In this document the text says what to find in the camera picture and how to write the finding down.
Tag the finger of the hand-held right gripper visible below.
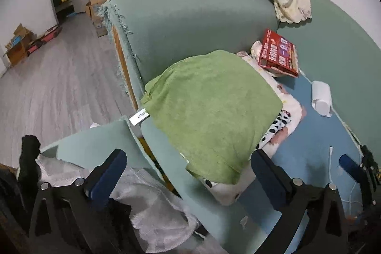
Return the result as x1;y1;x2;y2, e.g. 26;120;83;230
339;145;381;207

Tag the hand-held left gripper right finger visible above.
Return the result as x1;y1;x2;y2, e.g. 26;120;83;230
251;149;349;254

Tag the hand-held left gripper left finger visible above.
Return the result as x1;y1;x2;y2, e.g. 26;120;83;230
28;148;140;254

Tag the green garment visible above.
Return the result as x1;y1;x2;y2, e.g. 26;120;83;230
140;49;283;185

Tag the teal cushion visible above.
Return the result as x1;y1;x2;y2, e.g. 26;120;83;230
40;119;167;183

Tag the grey white knit garment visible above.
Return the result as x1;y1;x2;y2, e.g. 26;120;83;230
36;153;200;253

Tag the white cylindrical device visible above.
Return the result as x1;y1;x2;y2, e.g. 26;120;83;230
311;80;332;117

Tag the cow-print white pillow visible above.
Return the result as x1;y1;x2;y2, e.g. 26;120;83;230
208;50;307;207

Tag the red box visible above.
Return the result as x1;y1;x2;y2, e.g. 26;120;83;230
258;29;299;78

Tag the open cardboard box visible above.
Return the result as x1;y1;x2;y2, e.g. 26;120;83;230
4;23;35;67

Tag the teal sofa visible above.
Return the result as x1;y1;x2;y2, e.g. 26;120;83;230
40;0;381;254

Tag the white cable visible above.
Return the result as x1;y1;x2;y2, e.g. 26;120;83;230
327;145;365;205
298;70;362;150

